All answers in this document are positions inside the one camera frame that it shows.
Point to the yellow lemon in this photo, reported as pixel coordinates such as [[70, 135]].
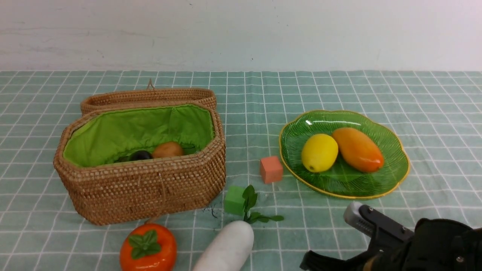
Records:
[[319, 153]]

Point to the woven rattan basket green lining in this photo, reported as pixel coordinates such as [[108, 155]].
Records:
[[92, 160]]

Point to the green checkered tablecloth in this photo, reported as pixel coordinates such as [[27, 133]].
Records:
[[436, 115]]

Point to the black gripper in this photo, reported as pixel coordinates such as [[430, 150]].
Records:
[[437, 245]]

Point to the green foam cube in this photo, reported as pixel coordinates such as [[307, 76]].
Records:
[[234, 201]]

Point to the orange persimmon green leaf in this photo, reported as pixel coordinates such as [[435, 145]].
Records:
[[150, 247]]

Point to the orange yellow mango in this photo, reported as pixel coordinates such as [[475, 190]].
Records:
[[358, 150]]

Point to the brown potato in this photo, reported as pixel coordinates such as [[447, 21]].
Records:
[[168, 149]]

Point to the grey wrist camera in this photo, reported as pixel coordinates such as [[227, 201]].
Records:
[[386, 234]]

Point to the white radish with leaves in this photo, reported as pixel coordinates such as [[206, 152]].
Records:
[[232, 246]]

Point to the orange foam cube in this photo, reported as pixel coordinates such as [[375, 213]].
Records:
[[271, 169]]

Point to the woven rattan basket lid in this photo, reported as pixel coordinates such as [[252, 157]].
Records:
[[150, 94]]

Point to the green glass leaf plate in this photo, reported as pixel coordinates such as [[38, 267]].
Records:
[[342, 180]]

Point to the dark purple eggplant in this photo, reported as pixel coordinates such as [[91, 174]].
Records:
[[140, 155]]

